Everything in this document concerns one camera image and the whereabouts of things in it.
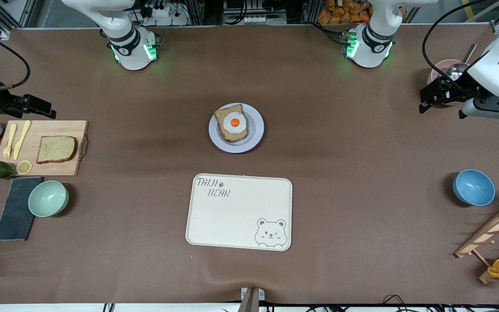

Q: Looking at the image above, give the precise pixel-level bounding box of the brown bread slice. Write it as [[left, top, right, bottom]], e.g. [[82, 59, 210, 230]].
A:
[[36, 136, 78, 164], [214, 104, 249, 143]]

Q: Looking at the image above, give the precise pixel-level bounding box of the pale round plate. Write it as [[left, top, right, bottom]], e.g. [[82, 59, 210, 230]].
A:
[[208, 103, 265, 153]]

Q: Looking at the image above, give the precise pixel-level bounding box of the fried egg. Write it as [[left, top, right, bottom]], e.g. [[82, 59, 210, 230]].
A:
[[223, 112, 247, 135]]

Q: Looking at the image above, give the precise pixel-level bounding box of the wooden cutting board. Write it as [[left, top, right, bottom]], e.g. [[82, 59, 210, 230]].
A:
[[0, 120, 89, 176]]

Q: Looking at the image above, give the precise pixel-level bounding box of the metal scoop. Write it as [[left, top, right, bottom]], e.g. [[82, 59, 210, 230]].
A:
[[445, 43, 478, 81]]

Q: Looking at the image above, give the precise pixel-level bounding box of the pink bowl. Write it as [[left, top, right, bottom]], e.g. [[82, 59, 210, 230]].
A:
[[427, 59, 463, 85]]

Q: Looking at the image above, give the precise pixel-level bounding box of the yellow plastic knife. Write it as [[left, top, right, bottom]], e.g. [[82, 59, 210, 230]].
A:
[[13, 120, 32, 160]]

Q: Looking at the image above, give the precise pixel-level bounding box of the yellow plastic fork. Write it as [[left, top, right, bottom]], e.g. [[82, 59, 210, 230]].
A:
[[3, 123, 18, 160]]

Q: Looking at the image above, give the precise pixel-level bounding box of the mint green bowl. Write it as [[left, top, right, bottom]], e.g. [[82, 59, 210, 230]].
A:
[[28, 180, 69, 218]]

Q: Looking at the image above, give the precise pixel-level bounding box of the blue bowl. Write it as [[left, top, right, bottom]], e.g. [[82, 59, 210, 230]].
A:
[[452, 169, 496, 207]]

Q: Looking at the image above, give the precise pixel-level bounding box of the dark grey cloth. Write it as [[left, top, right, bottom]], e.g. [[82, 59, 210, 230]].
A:
[[0, 176, 43, 241]]

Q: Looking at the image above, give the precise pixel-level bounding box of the bag of bread rolls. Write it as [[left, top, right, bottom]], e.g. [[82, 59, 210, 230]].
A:
[[318, 0, 371, 24]]

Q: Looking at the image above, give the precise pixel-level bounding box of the wooden cup rack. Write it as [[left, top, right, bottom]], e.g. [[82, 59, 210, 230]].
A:
[[454, 199, 499, 284]]

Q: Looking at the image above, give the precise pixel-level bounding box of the white power strip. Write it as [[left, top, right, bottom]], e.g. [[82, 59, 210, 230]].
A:
[[139, 2, 186, 20]]

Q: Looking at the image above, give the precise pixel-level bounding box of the cream bear print tray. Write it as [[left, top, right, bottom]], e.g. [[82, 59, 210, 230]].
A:
[[185, 173, 293, 251]]

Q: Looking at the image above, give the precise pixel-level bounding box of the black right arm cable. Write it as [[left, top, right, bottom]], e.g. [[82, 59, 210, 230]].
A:
[[0, 37, 31, 91]]

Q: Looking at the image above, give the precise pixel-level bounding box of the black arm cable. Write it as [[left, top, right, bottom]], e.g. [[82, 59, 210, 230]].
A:
[[0, 37, 31, 91], [422, 0, 493, 94]]

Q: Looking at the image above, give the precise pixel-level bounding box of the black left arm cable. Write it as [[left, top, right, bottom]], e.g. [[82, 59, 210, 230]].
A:
[[422, 0, 493, 94]]

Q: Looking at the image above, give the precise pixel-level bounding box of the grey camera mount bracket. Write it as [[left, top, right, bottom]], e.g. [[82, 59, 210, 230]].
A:
[[239, 287, 265, 312]]

